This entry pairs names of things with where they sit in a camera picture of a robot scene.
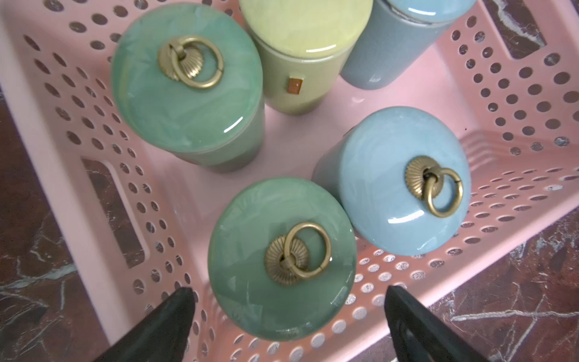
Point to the blue canister front row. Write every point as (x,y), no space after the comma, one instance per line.
(402,177)

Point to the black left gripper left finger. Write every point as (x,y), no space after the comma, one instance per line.
(161,336)

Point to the yellow-green canister back row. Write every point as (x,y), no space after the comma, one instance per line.
(303,46)

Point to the blue canister row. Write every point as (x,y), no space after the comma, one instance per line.
(397,34)
(402,177)

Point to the green canister front row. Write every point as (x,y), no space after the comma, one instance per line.
(282,259)

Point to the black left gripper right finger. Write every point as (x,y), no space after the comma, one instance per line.
(418,335)

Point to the green canister back row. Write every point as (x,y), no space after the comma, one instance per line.
(188,79)

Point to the pink perforated plastic basket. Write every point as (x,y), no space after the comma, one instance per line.
(137,220)

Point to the blue canister back row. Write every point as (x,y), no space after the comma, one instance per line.
(397,34)

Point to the green canister row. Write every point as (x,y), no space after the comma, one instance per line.
(188,79)
(282,259)

